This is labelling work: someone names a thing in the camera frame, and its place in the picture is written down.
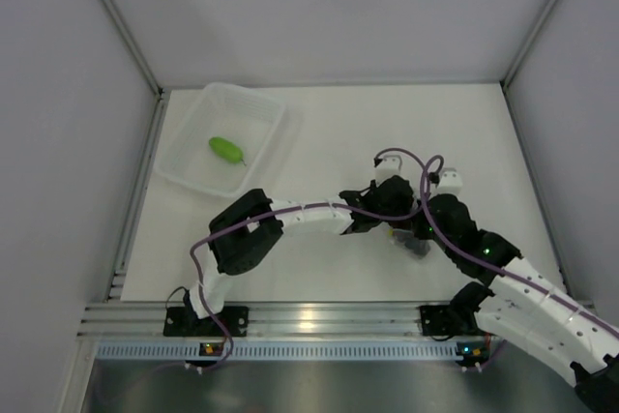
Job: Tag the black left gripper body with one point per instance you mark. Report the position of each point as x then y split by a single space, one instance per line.
402 210

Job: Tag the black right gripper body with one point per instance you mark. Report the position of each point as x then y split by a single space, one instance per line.
424 228

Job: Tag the clear zip top bag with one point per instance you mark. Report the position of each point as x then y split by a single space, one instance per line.
412 235

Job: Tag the fake dark blue fruit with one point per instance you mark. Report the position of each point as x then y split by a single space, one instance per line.
417 247

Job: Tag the fake green vegetable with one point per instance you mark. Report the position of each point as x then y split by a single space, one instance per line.
227 150

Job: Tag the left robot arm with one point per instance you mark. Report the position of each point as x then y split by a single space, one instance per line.
245 232

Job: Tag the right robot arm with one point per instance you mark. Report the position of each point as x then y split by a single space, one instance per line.
507 297

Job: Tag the white perforated plastic basket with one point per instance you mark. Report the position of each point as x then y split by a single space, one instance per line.
259 121

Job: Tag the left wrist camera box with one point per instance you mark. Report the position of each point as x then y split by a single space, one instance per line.
385 167

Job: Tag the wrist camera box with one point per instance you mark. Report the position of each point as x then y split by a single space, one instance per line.
449 182
385 167

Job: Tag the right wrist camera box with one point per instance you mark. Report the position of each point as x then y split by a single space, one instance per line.
449 182

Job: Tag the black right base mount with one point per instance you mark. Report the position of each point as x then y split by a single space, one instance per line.
445 321

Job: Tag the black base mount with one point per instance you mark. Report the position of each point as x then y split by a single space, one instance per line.
445 321
181 322

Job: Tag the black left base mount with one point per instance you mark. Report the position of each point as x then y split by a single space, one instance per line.
181 322

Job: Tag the slotted grey cable duct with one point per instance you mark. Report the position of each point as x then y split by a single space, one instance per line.
249 350

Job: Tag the aluminium mounting rail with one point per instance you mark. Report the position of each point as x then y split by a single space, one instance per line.
268 320

